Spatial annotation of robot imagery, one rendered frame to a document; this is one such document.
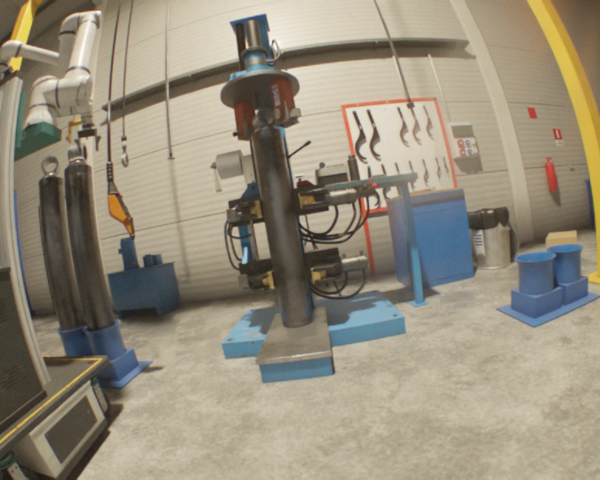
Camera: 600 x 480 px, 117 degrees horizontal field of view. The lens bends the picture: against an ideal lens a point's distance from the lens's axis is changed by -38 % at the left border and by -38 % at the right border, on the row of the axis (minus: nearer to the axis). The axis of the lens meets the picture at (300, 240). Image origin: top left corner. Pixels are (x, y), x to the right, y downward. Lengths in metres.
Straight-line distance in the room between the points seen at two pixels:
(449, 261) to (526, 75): 4.21
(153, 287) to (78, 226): 1.96
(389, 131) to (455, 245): 1.94
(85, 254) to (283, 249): 1.31
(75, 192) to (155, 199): 2.60
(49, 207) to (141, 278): 1.94
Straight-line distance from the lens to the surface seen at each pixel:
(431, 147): 4.38
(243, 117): 2.19
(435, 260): 3.00
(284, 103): 1.93
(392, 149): 4.17
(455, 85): 5.04
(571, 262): 2.25
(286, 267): 1.86
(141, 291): 3.94
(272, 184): 1.87
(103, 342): 2.10
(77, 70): 1.69
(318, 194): 1.85
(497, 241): 3.44
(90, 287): 2.07
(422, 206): 2.93
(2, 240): 1.47
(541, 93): 6.28
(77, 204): 2.11
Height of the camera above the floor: 0.79
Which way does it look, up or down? 2 degrees down
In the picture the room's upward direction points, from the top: 10 degrees counter-clockwise
